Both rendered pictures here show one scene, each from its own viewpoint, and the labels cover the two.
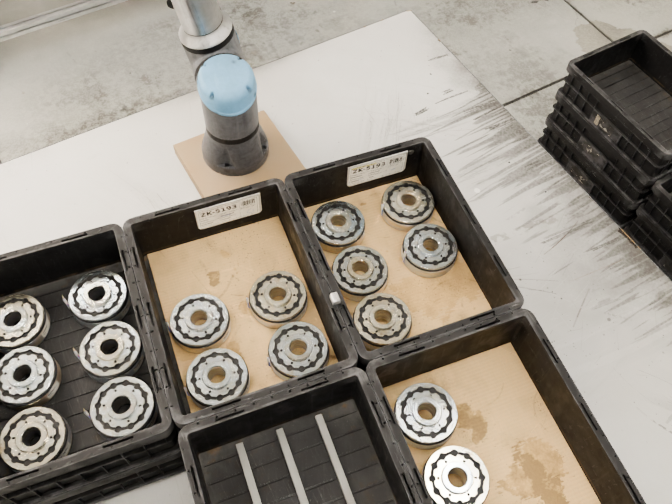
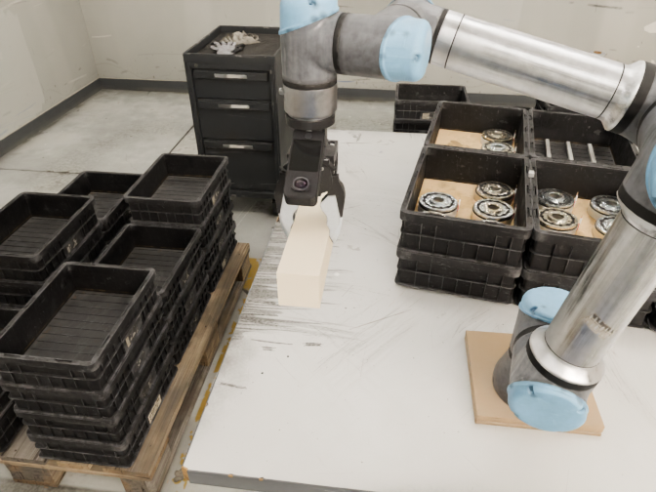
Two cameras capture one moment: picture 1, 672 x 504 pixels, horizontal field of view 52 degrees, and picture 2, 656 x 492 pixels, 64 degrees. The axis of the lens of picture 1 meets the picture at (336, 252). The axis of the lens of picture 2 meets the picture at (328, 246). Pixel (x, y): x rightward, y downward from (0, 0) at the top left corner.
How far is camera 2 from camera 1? 1.90 m
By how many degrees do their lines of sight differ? 82
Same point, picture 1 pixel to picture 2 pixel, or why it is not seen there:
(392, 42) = (256, 432)
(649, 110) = (75, 332)
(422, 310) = (463, 195)
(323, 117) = (410, 389)
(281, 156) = (484, 358)
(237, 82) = (546, 292)
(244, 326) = (583, 226)
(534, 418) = not seen: hidden behind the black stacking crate
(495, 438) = not seen: hidden behind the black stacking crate
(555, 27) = not seen: outside the picture
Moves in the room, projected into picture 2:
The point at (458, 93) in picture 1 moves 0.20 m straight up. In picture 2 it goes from (262, 342) to (255, 272)
